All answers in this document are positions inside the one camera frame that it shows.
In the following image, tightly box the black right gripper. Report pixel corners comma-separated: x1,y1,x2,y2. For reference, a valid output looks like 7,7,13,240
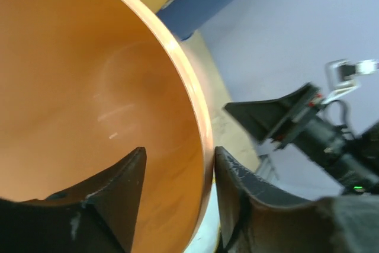
224,82,348,158

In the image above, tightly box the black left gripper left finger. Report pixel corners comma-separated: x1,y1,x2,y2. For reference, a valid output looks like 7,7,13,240
1,147,147,253

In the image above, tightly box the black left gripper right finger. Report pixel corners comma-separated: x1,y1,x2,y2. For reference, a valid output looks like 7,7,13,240
214,147,378,253

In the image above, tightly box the orange plastic bin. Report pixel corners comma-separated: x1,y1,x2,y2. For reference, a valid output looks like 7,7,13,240
1,0,214,252

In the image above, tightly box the aluminium frame rail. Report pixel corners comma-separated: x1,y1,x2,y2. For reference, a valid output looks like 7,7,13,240
256,154,279,184

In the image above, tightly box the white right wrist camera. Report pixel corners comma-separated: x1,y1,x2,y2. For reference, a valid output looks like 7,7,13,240
323,59,378,104

